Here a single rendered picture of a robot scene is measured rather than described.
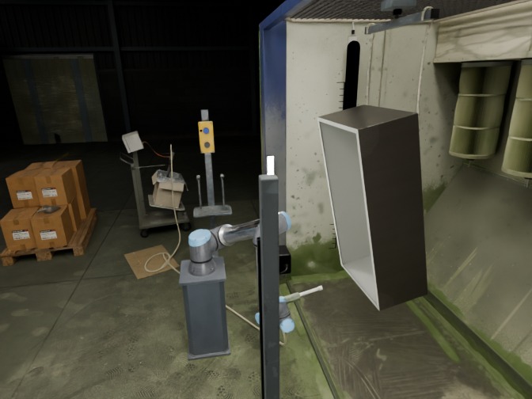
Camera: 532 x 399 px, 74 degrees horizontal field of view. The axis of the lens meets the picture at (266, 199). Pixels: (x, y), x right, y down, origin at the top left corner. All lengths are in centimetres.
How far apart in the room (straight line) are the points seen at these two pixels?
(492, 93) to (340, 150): 122
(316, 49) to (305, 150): 80
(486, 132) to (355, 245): 132
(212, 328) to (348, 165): 151
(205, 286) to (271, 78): 164
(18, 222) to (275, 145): 294
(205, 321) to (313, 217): 133
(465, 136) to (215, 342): 247
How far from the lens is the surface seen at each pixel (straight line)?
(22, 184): 486
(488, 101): 316
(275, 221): 100
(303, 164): 304
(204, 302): 250
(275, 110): 291
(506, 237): 317
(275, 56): 290
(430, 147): 353
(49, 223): 448
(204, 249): 238
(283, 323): 232
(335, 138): 253
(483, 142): 322
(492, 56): 292
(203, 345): 273
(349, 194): 269
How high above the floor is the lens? 191
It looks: 20 degrees down
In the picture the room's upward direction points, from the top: 1 degrees counter-clockwise
